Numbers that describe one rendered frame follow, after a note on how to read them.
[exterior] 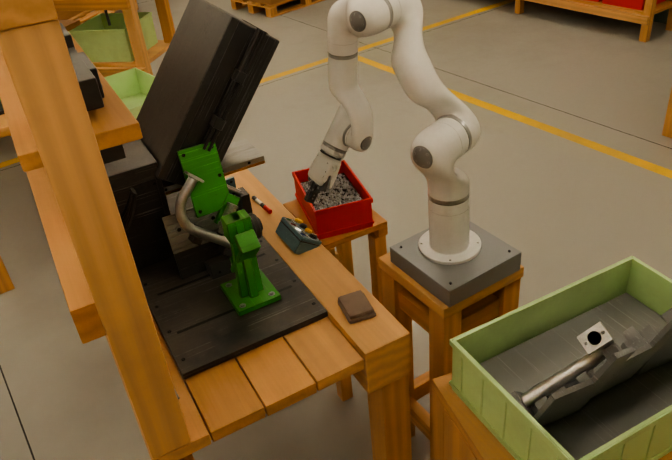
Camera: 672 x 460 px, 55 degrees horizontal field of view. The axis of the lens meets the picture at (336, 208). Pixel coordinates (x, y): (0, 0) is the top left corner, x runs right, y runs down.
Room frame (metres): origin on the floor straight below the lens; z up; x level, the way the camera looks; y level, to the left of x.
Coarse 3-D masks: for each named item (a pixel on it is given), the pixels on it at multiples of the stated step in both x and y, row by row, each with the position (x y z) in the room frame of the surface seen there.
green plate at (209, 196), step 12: (180, 156) 1.69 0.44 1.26; (192, 156) 1.70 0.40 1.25; (204, 156) 1.71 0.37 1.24; (216, 156) 1.73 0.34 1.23; (192, 168) 1.69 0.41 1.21; (204, 168) 1.70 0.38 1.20; (216, 168) 1.71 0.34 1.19; (204, 180) 1.69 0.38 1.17; (216, 180) 1.70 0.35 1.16; (192, 192) 1.66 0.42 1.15; (204, 192) 1.67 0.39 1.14; (216, 192) 1.69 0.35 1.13; (228, 192) 1.70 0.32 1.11; (204, 204) 1.66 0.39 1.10; (216, 204) 1.67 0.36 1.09
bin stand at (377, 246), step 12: (288, 204) 2.11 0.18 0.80; (300, 216) 2.02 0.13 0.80; (372, 216) 1.97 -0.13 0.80; (372, 228) 1.90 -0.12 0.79; (384, 228) 1.92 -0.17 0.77; (324, 240) 1.85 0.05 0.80; (336, 240) 1.84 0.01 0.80; (348, 240) 1.86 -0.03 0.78; (372, 240) 1.92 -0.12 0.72; (384, 240) 1.93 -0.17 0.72; (336, 252) 1.85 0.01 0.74; (348, 252) 2.18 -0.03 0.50; (372, 252) 1.93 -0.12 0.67; (384, 252) 1.93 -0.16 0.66; (348, 264) 2.17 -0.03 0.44; (372, 264) 1.94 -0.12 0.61; (372, 276) 1.94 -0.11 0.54; (372, 288) 1.95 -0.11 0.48; (336, 384) 1.86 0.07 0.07; (348, 384) 1.84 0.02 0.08; (348, 396) 1.83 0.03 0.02
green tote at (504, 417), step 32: (576, 288) 1.30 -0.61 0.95; (608, 288) 1.35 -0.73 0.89; (640, 288) 1.34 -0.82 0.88; (512, 320) 1.21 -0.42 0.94; (544, 320) 1.26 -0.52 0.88; (480, 352) 1.17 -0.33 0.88; (480, 384) 1.04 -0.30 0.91; (480, 416) 1.03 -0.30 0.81; (512, 416) 0.94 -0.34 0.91; (512, 448) 0.93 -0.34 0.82; (544, 448) 0.85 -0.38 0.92; (608, 448) 0.80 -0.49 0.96; (640, 448) 0.85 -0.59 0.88
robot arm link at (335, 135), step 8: (336, 112) 1.89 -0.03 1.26; (344, 112) 1.85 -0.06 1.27; (336, 120) 1.85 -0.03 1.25; (344, 120) 1.84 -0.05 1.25; (336, 128) 1.84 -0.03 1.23; (344, 128) 1.82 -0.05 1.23; (328, 136) 1.84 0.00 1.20; (336, 136) 1.83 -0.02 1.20; (344, 136) 1.81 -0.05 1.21; (336, 144) 1.82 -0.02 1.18; (344, 144) 1.82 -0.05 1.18
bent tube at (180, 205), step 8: (192, 176) 1.64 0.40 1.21; (184, 184) 1.64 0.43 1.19; (192, 184) 1.64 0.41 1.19; (184, 192) 1.62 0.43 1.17; (176, 200) 1.62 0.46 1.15; (184, 200) 1.62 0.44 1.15; (176, 208) 1.60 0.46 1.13; (184, 208) 1.61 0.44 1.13; (176, 216) 1.60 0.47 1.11; (184, 216) 1.60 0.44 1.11; (184, 224) 1.59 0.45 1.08; (192, 224) 1.60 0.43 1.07; (192, 232) 1.59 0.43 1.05; (200, 232) 1.60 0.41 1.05; (208, 232) 1.61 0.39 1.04; (208, 240) 1.60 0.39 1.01; (216, 240) 1.61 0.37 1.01; (224, 240) 1.61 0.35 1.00
